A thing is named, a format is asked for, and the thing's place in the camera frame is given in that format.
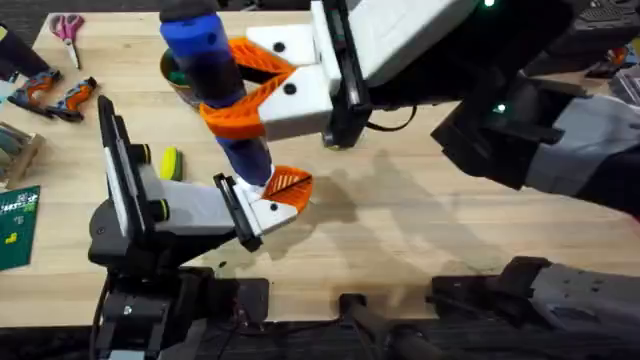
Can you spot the left wrist black plate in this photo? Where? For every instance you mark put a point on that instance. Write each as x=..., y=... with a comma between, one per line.
x=120, y=160

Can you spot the yellow green toy vegetable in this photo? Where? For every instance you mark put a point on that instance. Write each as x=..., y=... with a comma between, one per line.
x=171, y=164

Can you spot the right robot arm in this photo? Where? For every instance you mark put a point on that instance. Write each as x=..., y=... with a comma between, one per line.
x=590, y=130

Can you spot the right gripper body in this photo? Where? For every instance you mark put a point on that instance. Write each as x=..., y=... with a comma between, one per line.
x=400, y=35

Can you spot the black mount post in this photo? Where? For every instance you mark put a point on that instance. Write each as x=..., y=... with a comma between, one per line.
x=360, y=315

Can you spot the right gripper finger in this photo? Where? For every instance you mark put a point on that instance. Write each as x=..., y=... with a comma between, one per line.
x=295, y=105
x=290, y=45

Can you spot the brown cardboard box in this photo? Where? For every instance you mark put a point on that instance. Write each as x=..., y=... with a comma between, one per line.
x=17, y=155

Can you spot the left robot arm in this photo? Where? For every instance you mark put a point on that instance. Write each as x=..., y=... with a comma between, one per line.
x=135, y=320

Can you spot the green board with blocks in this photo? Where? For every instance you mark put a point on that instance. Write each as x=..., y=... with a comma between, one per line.
x=17, y=225

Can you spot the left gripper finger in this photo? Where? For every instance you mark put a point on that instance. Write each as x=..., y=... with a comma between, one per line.
x=292, y=176
x=272, y=215

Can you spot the black rail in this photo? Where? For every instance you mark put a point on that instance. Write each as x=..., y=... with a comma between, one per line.
x=500, y=347

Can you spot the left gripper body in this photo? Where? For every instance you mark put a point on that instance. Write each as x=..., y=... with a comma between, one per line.
x=195, y=207

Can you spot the orange blue hand tool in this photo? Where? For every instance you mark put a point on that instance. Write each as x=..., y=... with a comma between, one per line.
x=75, y=97
x=35, y=87

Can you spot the blue electric screwdriver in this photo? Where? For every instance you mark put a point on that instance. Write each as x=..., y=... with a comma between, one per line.
x=205, y=55

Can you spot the brown toy tub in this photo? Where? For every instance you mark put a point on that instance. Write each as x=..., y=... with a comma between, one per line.
x=175, y=80

